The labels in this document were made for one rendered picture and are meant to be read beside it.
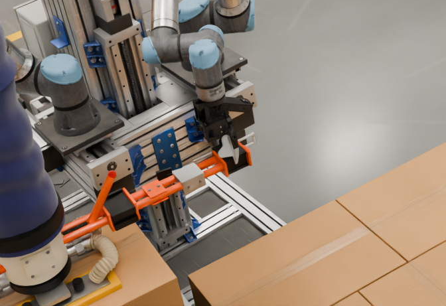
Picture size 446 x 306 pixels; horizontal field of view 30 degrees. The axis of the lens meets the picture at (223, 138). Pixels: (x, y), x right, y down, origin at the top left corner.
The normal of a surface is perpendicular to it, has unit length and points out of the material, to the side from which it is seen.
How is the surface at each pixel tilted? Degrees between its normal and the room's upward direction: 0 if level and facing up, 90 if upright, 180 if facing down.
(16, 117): 82
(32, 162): 70
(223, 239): 0
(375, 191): 0
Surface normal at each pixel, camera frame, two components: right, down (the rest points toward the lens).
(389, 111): -0.15, -0.80
